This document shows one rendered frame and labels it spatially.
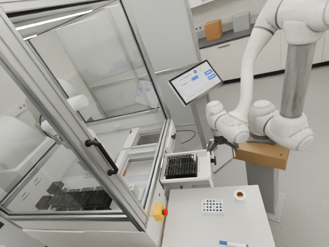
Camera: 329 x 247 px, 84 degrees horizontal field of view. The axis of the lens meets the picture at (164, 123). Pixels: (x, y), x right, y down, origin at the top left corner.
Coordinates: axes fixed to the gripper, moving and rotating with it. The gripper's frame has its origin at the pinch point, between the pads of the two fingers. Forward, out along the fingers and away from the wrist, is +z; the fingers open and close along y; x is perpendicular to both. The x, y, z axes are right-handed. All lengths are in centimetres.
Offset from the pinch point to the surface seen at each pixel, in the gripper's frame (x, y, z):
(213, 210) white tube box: 30.4, 10.4, 13.3
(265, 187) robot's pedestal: -10, -26, 52
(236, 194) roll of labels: 21.6, -3.9, 11.0
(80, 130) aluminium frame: 45, 43, -68
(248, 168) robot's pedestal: -14.3, -16.2, 32.3
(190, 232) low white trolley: 42, 24, 15
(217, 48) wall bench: -287, -14, 11
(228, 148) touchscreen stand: -94, -3, 87
